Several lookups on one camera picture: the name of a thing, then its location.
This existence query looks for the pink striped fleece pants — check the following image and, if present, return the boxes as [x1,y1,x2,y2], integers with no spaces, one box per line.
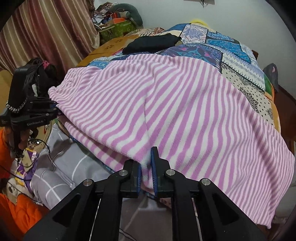
[49,54,295,228]

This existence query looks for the person's left hand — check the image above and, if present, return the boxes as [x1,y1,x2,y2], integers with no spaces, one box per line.
[3,126,30,150]

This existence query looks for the orange sleeve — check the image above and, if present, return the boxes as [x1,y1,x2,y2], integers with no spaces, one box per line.
[1,127,49,240]

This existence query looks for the striped brown curtain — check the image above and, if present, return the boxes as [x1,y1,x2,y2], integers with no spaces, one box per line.
[1,1,100,75]

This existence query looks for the bamboo lap desk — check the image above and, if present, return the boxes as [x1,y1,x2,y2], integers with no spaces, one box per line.
[76,35,139,67]

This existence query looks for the green patterned storage box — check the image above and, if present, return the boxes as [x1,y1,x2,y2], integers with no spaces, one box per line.
[99,20,137,45]

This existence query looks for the folded black garment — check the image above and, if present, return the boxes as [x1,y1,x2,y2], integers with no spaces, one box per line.
[122,33,181,55]

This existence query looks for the colourful fleece under-blanket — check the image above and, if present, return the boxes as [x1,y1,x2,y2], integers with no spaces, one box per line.
[264,74,281,133]

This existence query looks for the orange striped blanket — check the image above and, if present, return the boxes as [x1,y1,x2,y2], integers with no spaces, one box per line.
[126,27,165,37]

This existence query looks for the grey-green neck pillow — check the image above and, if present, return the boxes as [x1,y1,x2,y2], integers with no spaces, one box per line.
[108,4,143,27]

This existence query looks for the grey backpack on floor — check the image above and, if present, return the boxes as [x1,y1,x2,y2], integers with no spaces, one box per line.
[263,63,279,92]

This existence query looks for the blue patchwork bed quilt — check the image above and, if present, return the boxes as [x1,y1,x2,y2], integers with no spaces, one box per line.
[87,22,275,126]

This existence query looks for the yellow curved bed headboard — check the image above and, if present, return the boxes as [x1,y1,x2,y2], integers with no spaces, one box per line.
[190,19,208,27]

